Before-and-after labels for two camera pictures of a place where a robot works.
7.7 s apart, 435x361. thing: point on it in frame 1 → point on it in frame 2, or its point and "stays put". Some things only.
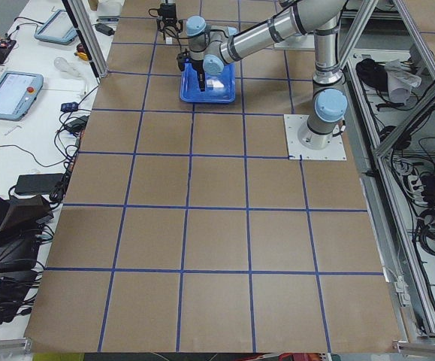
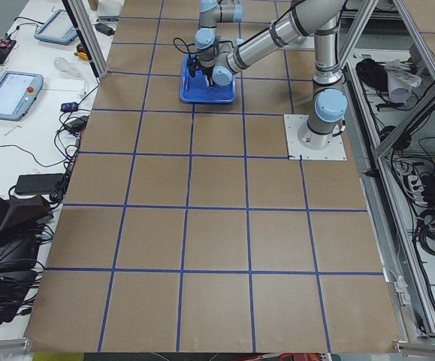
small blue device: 69,107 stays put
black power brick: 37,183 stays put
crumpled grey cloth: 400,80 stays put
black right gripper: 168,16 → 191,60
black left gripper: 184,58 → 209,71
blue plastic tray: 190,86 stays put
